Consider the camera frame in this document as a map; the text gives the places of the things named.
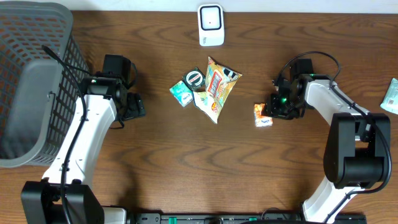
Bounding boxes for light teal snack packet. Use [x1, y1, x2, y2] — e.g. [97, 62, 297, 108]
[380, 78, 398, 114]

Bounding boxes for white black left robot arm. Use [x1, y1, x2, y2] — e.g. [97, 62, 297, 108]
[21, 77, 146, 223]

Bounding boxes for dark green round packet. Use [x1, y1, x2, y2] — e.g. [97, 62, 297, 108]
[182, 67, 205, 91]

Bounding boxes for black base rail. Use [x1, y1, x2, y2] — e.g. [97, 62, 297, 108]
[124, 212, 368, 224]

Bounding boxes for dark grey plastic mesh basket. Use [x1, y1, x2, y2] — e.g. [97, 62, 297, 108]
[1, 1, 88, 168]

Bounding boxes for teal white tissue packet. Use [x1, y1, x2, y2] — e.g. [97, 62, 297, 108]
[169, 81, 193, 107]

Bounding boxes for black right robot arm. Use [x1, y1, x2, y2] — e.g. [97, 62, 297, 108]
[264, 74, 392, 223]

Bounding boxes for orange snack packet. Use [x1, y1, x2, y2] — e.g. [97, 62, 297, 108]
[254, 103, 273, 128]

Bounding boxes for yellow red snack bag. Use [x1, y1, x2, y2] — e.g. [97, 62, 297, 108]
[193, 57, 242, 124]

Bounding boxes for white barcode scanner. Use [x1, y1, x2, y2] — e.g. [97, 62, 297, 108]
[197, 4, 225, 47]

